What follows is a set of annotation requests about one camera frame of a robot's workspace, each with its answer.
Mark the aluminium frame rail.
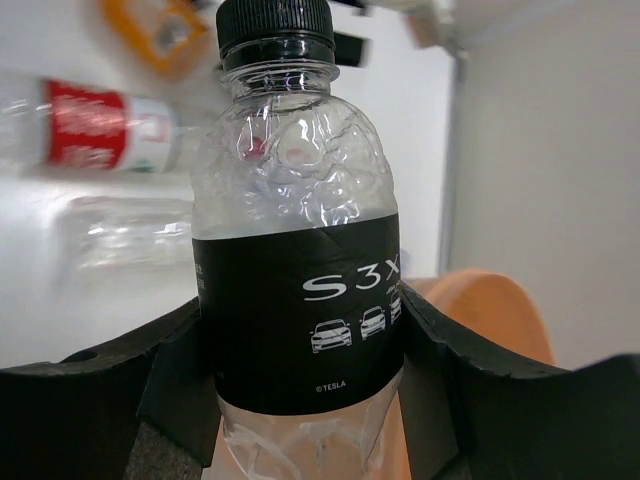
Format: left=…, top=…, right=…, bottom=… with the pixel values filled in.
left=437, top=48, right=468, bottom=274

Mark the red label water bottle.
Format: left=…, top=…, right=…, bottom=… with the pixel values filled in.
left=1, top=71, right=217, bottom=173

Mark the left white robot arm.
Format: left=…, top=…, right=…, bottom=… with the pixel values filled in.
left=330, top=1, right=517, bottom=72

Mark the clear unlabeled plastic bottle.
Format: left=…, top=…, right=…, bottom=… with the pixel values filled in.
left=57, top=196, right=192, bottom=270

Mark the black label tesla bottle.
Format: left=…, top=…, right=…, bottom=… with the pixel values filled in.
left=192, top=1, right=404, bottom=479

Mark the orange juice bottle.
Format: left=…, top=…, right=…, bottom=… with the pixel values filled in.
left=98, top=0, right=211, bottom=81

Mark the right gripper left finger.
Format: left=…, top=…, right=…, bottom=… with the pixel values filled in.
left=1, top=299, right=221, bottom=479

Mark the orange plastic bin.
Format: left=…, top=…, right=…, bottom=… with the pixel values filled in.
left=202, top=269, right=555, bottom=479

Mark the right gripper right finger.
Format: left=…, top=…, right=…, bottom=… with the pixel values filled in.
left=399, top=286, right=639, bottom=479

